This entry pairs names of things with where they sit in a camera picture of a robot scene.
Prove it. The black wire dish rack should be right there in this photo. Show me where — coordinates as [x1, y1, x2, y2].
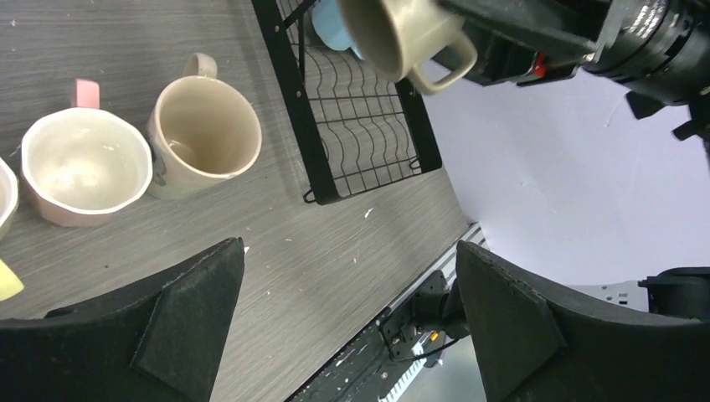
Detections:
[252, 1, 443, 205]

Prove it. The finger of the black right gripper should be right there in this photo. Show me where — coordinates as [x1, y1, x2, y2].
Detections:
[463, 22, 555, 86]

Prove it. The beige mug shelf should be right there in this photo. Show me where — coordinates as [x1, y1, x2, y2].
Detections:
[337, 0, 478, 95]

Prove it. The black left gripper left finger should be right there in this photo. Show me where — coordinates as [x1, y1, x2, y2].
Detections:
[1, 238, 244, 401]

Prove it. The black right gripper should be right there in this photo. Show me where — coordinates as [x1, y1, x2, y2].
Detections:
[439, 0, 709, 141]

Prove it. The tall cream dragon mug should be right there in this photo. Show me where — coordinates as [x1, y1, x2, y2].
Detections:
[145, 53, 263, 200]

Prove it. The light blue mug in rack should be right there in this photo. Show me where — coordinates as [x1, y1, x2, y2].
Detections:
[311, 0, 363, 60]

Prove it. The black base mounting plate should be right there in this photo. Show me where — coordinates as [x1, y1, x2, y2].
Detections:
[288, 301, 398, 401]

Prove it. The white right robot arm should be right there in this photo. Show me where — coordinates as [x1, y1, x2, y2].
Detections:
[410, 1, 709, 339]

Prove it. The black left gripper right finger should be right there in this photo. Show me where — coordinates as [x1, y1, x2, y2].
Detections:
[455, 241, 709, 401]

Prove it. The pale yellow faceted mug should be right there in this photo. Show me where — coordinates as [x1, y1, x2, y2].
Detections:
[0, 157, 26, 303]

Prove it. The pink faceted mug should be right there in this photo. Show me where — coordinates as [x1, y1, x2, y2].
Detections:
[21, 79, 153, 227]

